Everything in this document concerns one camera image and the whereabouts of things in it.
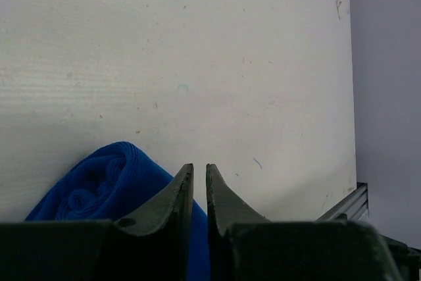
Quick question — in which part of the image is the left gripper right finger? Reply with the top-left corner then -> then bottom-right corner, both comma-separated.
206,164 -> 270,237

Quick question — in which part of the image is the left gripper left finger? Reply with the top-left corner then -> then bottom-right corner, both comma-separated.
116,163 -> 194,237

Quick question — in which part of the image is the blue towel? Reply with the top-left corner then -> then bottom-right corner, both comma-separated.
9,141 -> 211,280

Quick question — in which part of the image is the aluminium mounting rail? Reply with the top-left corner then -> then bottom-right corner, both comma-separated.
316,182 -> 369,222

